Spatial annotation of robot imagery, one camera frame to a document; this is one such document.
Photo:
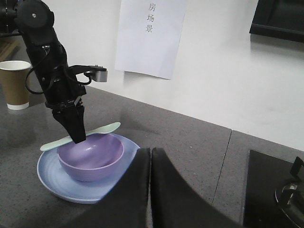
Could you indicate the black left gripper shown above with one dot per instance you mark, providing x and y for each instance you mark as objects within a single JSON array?
[{"x": 49, "y": 63}]

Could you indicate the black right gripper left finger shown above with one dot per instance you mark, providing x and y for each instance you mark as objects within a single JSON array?
[{"x": 125, "y": 205}]

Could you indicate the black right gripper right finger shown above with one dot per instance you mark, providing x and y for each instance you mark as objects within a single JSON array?
[{"x": 175, "y": 204}]

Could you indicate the mint green plastic spoon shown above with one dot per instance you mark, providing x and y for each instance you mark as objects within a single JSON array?
[{"x": 100, "y": 130}]

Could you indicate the purple plastic bowl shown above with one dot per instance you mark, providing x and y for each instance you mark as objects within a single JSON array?
[{"x": 93, "y": 159}]

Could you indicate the brown paper cup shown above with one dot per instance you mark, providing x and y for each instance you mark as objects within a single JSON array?
[{"x": 12, "y": 78}]

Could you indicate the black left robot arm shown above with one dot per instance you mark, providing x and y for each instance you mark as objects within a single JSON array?
[{"x": 34, "y": 21}]

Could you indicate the light blue plate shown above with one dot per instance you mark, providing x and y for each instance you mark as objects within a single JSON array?
[{"x": 56, "y": 180}]

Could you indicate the black gas stove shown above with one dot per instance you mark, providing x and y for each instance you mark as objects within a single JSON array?
[{"x": 274, "y": 192}]

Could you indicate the white paper sheet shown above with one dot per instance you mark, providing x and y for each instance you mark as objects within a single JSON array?
[{"x": 149, "y": 34}]

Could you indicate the black range hood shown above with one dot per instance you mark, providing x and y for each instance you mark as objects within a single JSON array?
[{"x": 283, "y": 19}]

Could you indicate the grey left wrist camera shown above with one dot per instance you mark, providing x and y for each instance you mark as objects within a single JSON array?
[{"x": 95, "y": 73}]

